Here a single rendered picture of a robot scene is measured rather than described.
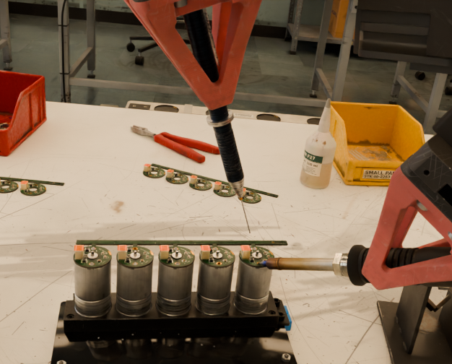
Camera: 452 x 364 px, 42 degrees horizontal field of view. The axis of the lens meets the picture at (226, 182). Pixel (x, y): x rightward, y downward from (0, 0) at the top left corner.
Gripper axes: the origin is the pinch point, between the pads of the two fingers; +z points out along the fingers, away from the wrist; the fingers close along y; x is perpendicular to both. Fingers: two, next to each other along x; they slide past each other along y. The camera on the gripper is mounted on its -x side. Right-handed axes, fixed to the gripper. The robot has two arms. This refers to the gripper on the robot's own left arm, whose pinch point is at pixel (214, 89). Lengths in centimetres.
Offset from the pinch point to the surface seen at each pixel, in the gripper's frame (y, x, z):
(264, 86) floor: 276, -102, 134
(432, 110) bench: 182, -149, 130
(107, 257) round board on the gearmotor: 2.6, 9.0, 10.2
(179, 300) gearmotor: 0.6, 5.5, 14.3
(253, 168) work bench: 25.9, -9.1, 22.9
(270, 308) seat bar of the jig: -0.4, -0.4, 17.6
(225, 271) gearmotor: 0.0, 2.0, 12.9
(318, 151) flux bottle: 20.0, -15.0, 19.9
